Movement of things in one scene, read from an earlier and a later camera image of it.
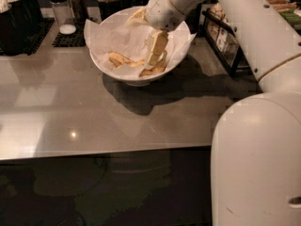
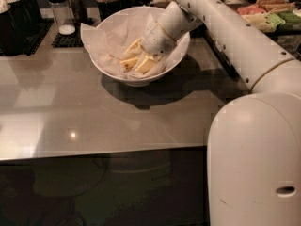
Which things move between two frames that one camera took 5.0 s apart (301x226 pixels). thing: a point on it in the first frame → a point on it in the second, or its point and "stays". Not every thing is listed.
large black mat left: [30, 48] stays
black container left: [22, 20] stays
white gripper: [163, 13] → [155, 38]
